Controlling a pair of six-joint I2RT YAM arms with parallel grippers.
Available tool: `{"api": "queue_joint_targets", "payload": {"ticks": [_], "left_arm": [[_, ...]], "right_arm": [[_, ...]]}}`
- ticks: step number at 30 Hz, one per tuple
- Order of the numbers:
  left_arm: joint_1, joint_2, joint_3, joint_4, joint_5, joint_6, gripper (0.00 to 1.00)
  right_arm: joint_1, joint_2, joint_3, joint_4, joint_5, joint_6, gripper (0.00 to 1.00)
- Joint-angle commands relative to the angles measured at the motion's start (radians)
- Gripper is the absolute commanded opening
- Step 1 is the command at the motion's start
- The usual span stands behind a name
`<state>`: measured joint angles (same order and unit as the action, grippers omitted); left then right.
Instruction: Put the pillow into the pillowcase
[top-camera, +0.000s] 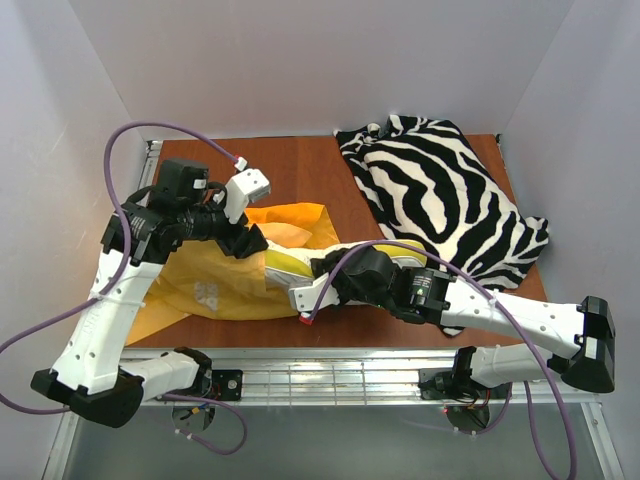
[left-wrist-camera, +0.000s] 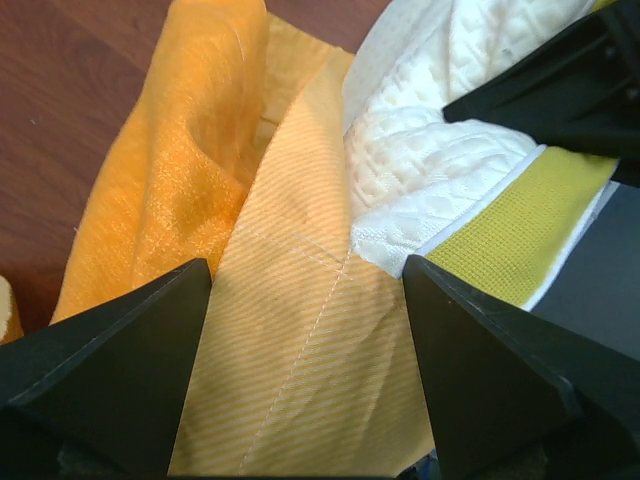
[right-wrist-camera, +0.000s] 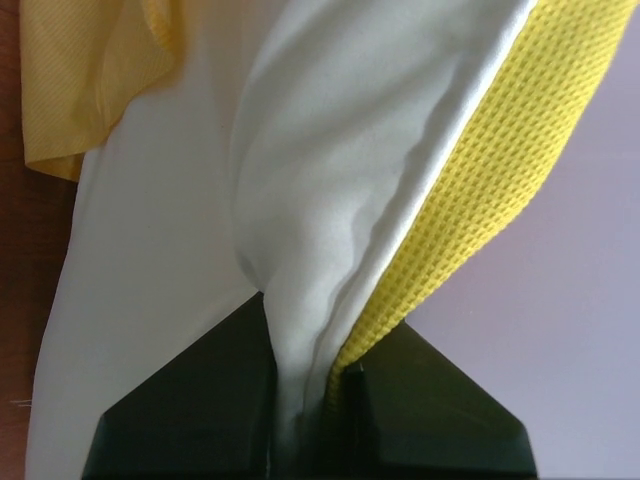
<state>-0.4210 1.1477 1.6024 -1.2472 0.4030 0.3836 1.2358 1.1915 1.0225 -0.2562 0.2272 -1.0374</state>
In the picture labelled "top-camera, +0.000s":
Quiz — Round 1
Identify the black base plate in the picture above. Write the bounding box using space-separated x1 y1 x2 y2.
169 369 243 401
418 369 510 403

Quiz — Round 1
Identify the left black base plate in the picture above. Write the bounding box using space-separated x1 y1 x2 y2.
169 369 243 401

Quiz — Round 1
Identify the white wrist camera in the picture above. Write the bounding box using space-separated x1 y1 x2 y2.
224 168 271 224
288 273 340 325

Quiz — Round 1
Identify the purple cable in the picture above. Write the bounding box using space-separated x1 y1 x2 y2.
299 239 574 480
0 121 250 455

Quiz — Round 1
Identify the white pillow yellow edge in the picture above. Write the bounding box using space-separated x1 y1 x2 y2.
264 240 427 290

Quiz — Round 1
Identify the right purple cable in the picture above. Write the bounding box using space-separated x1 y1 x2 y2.
299 239 574 480

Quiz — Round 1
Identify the aluminium rail frame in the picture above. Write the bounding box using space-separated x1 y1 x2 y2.
42 134 624 480

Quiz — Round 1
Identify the yellow pillowcase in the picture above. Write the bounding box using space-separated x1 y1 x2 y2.
126 202 339 345

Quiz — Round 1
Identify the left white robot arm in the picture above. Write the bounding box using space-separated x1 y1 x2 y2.
31 159 271 428

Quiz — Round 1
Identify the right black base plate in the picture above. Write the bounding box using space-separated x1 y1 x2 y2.
418 369 510 403

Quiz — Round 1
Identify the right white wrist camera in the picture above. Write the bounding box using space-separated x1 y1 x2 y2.
288 273 340 325

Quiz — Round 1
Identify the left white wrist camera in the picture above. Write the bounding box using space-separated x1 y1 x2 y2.
224 168 271 224

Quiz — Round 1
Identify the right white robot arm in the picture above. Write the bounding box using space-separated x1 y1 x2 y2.
311 245 616 394

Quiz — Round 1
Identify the zebra striped blanket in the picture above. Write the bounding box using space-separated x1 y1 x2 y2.
333 114 550 338

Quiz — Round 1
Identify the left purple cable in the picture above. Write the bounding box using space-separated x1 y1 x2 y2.
0 121 250 455

